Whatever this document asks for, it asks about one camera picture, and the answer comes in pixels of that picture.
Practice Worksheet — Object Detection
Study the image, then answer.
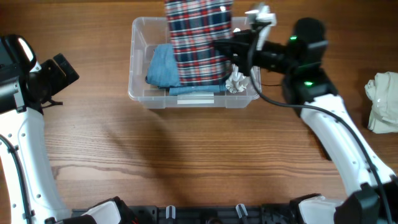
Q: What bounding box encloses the white printed cloth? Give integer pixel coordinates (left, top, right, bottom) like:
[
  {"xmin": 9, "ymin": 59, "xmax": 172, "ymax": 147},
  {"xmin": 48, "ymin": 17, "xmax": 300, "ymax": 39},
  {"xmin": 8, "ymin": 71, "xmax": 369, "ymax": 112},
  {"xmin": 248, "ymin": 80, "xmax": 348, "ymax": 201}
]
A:
[{"xmin": 225, "ymin": 64, "xmax": 251, "ymax": 93}]

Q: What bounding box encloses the plaid flannel cloth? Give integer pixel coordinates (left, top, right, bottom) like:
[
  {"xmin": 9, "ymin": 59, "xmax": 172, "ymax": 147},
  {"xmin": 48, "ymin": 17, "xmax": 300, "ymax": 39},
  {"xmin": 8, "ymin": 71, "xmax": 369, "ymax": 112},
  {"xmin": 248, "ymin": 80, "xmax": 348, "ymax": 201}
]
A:
[{"xmin": 164, "ymin": 0, "xmax": 233, "ymax": 86}]

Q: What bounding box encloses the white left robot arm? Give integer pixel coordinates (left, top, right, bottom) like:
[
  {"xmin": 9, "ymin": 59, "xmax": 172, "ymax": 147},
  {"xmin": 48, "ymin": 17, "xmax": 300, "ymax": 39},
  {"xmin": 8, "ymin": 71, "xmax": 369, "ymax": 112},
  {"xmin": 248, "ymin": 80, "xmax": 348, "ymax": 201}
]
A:
[{"xmin": 1, "ymin": 34, "xmax": 123, "ymax": 223}]

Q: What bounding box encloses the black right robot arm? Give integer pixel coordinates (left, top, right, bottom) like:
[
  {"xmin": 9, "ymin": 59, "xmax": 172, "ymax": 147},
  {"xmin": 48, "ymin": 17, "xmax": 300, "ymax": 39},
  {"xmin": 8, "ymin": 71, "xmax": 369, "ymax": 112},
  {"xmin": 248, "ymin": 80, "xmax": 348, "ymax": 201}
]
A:
[{"xmin": 213, "ymin": 17, "xmax": 397, "ymax": 223}]

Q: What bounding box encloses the folded blue cloth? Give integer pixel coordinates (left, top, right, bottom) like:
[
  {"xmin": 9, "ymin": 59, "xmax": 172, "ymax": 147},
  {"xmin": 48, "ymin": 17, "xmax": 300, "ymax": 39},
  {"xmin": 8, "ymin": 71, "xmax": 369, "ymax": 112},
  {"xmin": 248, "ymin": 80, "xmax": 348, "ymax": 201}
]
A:
[{"xmin": 146, "ymin": 44, "xmax": 227, "ymax": 95}]

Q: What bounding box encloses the clear plastic storage box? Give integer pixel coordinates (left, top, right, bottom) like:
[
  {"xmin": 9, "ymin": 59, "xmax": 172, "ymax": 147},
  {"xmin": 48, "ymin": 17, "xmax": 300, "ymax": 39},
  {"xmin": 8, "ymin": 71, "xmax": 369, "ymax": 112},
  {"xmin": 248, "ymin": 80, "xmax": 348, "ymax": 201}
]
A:
[{"xmin": 128, "ymin": 17, "xmax": 259, "ymax": 109}]

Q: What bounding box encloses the crumpled cream cloth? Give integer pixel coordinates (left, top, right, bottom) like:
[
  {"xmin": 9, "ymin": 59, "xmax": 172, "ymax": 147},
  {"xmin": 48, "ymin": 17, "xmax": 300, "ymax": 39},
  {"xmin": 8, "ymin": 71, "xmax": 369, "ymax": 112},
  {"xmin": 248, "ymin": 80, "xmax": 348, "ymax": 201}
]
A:
[{"xmin": 364, "ymin": 72, "xmax": 397, "ymax": 134}]

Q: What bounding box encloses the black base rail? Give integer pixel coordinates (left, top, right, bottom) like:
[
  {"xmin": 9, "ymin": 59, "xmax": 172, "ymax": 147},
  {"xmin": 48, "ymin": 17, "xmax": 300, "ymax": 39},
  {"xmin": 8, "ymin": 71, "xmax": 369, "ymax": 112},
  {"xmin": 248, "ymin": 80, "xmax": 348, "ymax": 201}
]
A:
[{"xmin": 71, "ymin": 203, "xmax": 299, "ymax": 224}]

